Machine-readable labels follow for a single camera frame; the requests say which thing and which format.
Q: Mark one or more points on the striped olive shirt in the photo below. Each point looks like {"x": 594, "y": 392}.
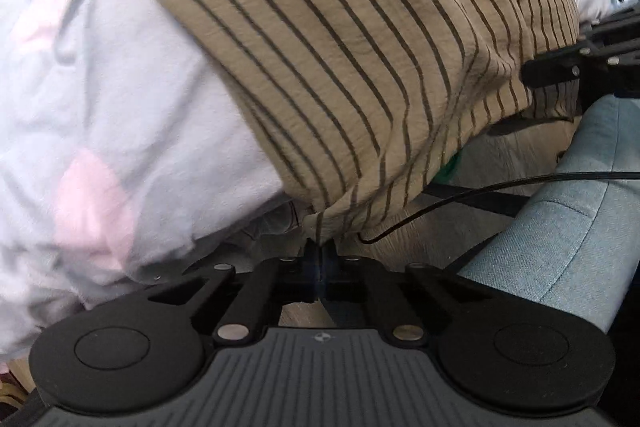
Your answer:
{"x": 350, "y": 32}

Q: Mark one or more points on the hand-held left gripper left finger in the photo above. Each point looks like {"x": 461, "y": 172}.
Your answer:
{"x": 310, "y": 272}

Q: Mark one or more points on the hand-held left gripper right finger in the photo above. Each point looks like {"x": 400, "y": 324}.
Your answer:
{"x": 325, "y": 272}

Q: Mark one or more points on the polka dot bed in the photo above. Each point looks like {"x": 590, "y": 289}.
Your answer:
{"x": 125, "y": 107}

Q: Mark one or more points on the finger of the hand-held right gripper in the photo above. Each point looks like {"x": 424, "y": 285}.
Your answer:
{"x": 550, "y": 69}
{"x": 615, "y": 24}

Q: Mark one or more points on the person's blue-grey trouser leg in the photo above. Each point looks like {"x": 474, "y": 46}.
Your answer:
{"x": 575, "y": 232}

